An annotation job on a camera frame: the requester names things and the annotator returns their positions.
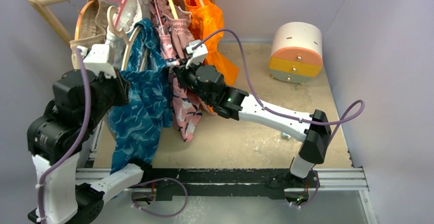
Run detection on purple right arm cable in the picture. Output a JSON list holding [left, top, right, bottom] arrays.
[[191, 28, 366, 149]]

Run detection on white shorts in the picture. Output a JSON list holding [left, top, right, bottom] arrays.
[[105, 0, 150, 69]]

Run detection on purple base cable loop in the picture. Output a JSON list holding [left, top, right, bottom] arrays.
[[130, 177, 189, 219]]

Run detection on dusty pink shorts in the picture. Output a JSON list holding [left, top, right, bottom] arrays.
[[157, 0, 195, 68]]

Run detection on blue leaf-print shorts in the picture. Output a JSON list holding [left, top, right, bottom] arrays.
[[107, 18, 173, 173]]

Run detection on light blue stapler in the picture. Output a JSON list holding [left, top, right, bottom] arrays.
[[281, 132, 291, 140]]

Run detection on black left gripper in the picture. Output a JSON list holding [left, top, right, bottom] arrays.
[[84, 65, 131, 129]]

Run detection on beige shorts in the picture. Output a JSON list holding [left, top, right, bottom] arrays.
[[70, 0, 110, 69]]

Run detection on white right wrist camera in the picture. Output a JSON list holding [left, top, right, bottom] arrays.
[[185, 39, 208, 69]]

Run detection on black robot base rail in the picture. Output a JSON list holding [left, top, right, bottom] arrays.
[[74, 158, 370, 202]]

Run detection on pink navy patterned shorts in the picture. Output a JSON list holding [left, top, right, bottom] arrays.
[[150, 1, 202, 142]]

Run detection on round pastel drawer box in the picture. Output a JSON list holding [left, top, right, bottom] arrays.
[[268, 22, 323, 83]]

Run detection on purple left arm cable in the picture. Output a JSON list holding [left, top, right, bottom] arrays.
[[35, 48, 92, 224]]

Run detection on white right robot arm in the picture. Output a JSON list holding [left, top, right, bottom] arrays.
[[174, 64, 332, 187]]

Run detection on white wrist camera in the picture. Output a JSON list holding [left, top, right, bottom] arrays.
[[75, 44, 117, 78], [185, 39, 208, 69]]

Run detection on orange hanger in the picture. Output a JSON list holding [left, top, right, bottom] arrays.
[[74, 0, 97, 40]]

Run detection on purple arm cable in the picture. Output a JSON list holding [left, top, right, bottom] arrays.
[[191, 28, 366, 149], [35, 48, 92, 224]]

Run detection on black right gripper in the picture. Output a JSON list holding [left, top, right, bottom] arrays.
[[173, 57, 213, 106]]

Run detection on orange shorts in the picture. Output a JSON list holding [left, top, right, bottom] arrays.
[[183, 0, 238, 85]]

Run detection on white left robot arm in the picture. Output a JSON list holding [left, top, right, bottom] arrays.
[[27, 70, 153, 223]]

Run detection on thin pink hanger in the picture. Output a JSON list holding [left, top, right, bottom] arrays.
[[151, 0, 166, 36]]

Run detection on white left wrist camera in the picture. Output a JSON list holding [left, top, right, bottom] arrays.
[[75, 44, 117, 78]]

